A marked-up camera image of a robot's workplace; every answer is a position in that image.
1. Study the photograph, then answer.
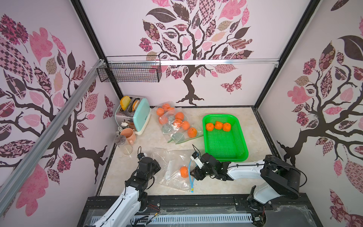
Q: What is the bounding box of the black wire wall basket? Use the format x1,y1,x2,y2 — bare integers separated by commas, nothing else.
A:
97,54,162,83

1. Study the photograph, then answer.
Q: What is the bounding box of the pink ceramic mug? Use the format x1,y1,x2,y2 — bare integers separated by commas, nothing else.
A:
121,128,137,145

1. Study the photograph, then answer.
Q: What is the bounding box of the green-zip bag of oranges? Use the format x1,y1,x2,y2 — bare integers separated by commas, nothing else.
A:
160,108,203,144

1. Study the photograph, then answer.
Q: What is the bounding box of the white cable duct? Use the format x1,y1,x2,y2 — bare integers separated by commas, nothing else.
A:
130,213,254,225

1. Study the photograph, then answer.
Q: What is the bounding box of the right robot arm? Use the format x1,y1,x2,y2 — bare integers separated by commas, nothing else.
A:
189,152,302,210

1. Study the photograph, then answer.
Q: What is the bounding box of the orange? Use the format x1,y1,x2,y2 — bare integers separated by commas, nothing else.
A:
205,123,215,131
180,166,189,178
222,123,232,132
214,121,223,130

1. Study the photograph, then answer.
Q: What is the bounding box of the rear green-zip bag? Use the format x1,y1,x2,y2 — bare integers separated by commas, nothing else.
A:
154,101,177,125

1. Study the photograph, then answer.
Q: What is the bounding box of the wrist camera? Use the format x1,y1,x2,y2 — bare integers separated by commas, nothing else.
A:
137,153,146,160
191,152,204,169

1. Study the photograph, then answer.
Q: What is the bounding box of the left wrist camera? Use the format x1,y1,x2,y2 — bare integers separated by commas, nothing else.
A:
137,153,146,160

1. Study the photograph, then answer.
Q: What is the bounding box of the clear glass cup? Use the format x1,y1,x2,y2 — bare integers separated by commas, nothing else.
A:
114,135,133,155

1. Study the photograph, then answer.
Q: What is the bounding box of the green plastic basket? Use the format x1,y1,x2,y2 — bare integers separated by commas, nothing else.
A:
202,114,249,162

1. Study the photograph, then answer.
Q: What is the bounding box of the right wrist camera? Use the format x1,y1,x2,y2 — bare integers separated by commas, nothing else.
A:
191,152,204,169

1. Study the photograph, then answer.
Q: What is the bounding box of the yellow toast slice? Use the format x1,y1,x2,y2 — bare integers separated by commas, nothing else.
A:
120,96,131,111

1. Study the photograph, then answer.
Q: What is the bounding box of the blue-zip clear bag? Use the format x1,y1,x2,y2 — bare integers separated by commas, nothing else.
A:
150,148,192,192

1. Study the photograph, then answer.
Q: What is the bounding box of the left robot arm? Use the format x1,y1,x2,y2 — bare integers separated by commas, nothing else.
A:
92,153,161,227

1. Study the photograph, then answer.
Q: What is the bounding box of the mint green toaster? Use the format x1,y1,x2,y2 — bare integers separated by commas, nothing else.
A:
115,96,151,135

